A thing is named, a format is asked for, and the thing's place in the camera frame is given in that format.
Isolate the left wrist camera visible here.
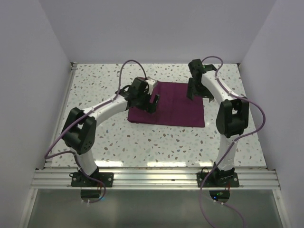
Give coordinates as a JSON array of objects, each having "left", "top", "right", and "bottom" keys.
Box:
[{"left": 145, "top": 78, "right": 158, "bottom": 94}]

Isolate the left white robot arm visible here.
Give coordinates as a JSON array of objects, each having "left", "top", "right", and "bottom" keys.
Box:
[{"left": 62, "top": 77, "right": 159, "bottom": 187}]

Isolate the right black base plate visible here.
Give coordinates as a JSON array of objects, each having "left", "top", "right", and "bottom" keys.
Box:
[{"left": 203, "top": 168, "right": 240, "bottom": 188}]

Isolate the purple cloth wrap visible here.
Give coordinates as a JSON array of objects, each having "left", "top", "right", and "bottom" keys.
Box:
[{"left": 128, "top": 81, "right": 205, "bottom": 128}]

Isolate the aluminium front rail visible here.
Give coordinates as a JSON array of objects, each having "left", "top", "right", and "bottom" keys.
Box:
[{"left": 30, "top": 167, "right": 281, "bottom": 190}]

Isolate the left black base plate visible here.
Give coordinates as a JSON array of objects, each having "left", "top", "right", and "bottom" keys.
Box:
[{"left": 69, "top": 171, "right": 114, "bottom": 188}]

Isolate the aluminium rail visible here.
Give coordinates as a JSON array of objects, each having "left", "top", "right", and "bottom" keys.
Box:
[
  {"left": 30, "top": 167, "right": 281, "bottom": 190},
  {"left": 44, "top": 62, "right": 77, "bottom": 168}
]

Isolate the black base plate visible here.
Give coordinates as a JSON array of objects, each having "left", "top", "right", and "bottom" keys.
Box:
[
  {"left": 69, "top": 171, "right": 114, "bottom": 188},
  {"left": 203, "top": 168, "right": 240, "bottom": 188}
]

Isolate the aluminium left side rail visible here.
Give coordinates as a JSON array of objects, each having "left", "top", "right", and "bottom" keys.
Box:
[{"left": 44, "top": 62, "right": 77, "bottom": 168}]

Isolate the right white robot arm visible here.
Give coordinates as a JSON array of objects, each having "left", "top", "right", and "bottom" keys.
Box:
[{"left": 187, "top": 59, "right": 249, "bottom": 187}]

